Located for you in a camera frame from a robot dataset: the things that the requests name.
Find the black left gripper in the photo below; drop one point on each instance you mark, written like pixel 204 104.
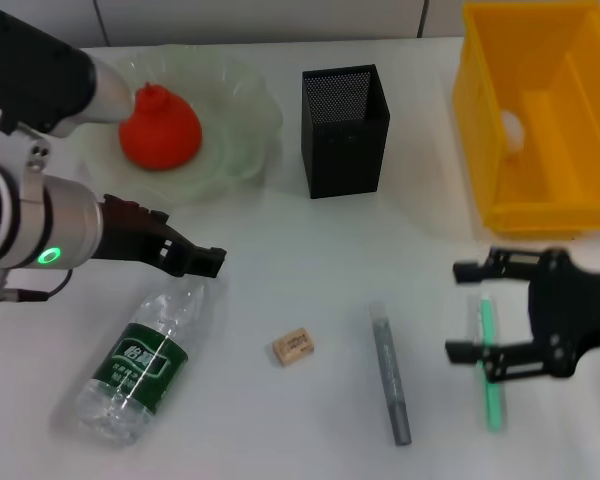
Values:
pixel 130 235

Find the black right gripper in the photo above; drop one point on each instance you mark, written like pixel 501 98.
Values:
pixel 575 310

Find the grey marker pen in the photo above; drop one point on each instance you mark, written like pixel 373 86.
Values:
pixel 390 365

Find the green pen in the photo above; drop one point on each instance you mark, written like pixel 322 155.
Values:
pixel 492 400

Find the tan cork eraser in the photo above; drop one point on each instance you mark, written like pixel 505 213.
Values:
pixel 292 346

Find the clear plastic water bottle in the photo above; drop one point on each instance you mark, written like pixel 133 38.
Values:
pixel 135 360

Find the orange toy fruit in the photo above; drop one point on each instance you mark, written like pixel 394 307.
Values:
pixel 160 130

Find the white paper ball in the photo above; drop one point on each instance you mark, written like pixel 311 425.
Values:
pixel 513 131

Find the pale green glass fruit plate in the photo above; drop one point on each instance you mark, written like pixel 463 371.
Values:
pixel 230 125

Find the black mesh pen holder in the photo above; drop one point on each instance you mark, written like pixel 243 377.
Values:
pixel 345 155

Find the yellow plastic bin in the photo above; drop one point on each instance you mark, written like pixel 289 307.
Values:
pixel 545 190

